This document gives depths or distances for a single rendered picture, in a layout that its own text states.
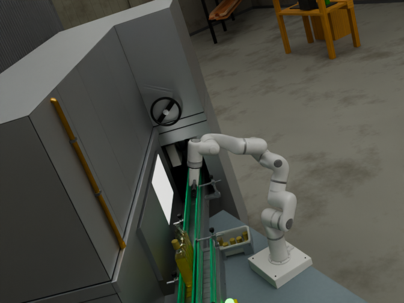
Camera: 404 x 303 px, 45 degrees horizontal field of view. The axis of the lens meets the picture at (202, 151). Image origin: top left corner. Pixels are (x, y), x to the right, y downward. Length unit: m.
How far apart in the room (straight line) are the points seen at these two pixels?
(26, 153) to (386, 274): 2.70
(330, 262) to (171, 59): 1.94
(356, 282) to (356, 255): 0.29
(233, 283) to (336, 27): 7.10
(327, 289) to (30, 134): 1.61
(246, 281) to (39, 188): 1.36
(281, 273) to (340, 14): 7.18
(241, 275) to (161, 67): 1.43
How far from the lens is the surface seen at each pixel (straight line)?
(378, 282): 3.68
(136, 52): 3.25
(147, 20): 3.20
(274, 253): 2.67
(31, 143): 1.76
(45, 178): 1.81
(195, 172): 2.37
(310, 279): 2.65
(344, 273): 3.78
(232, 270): 2.85
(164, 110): 3.30
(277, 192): 2.52
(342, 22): 9.39
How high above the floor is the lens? 2.50
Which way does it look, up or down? 24 degrees down
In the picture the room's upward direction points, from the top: 19 degrees counter-clockwise
